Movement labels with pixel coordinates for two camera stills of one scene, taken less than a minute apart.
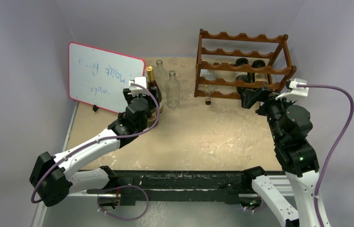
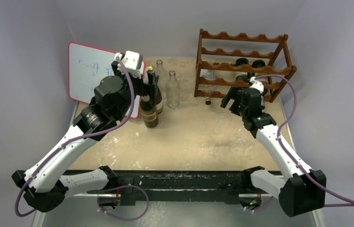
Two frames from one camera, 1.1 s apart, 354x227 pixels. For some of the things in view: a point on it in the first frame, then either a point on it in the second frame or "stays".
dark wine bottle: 242,76 stays
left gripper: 152,102 -> 143,87
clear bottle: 173,92 stays
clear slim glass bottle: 162,74 stays
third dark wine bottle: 260,76 stays
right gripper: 264,97 -> 237,99
